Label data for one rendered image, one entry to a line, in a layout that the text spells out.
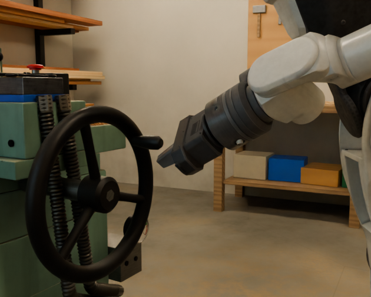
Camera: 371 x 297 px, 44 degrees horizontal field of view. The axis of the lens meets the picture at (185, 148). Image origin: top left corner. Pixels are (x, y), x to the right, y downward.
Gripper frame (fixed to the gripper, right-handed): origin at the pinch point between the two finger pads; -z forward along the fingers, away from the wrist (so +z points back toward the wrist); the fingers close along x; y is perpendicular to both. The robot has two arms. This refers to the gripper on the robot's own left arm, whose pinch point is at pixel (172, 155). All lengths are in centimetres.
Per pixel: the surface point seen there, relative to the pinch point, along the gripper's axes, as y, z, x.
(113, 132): 2.2, -21.2, 19.7
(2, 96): 26.3, -13.9, -1.7
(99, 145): 3.6, -22.4, 14.7
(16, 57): 17, -245, 281
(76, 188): 8.4, -12.0, -8.9
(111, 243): -14.7, -34.8, 5.4
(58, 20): 14, -189, 286
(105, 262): -3.1, -15.0, -15.1
